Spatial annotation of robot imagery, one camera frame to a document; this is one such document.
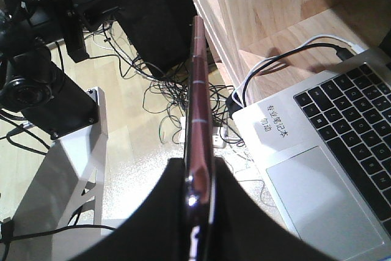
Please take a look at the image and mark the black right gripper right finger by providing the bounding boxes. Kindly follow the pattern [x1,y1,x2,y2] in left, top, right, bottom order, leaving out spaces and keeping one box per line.
[209,157,326,261]

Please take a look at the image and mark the white power strip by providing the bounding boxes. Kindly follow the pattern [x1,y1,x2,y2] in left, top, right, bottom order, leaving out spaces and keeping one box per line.
[179,116,228,149]

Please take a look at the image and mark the black laptop cable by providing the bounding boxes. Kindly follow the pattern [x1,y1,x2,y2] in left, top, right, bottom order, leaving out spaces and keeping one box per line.
[227,42,355,115]

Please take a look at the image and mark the silver laptop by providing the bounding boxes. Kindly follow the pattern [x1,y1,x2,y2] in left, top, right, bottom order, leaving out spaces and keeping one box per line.
[233,48,390,260]

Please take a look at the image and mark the black computer tower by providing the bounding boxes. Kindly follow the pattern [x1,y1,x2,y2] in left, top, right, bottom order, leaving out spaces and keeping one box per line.
[116,0,197,77]

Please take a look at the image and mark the light wooden desk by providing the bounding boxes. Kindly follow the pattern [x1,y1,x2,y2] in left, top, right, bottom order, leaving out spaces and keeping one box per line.
[193,0,390,86]

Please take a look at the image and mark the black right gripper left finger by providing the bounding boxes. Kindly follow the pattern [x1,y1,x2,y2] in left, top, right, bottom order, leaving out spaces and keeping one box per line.
[72,158,189,260]

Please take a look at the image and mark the white camera stand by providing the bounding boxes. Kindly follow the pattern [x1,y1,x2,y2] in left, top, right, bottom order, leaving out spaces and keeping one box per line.
[12,87,108,233]

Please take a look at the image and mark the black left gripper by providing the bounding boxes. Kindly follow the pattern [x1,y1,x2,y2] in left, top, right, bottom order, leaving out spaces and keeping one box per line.
[18,0,124,62]

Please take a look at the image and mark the white laptop charging cable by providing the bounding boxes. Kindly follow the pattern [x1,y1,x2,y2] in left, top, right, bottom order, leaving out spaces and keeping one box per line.
[233,34,366,106]

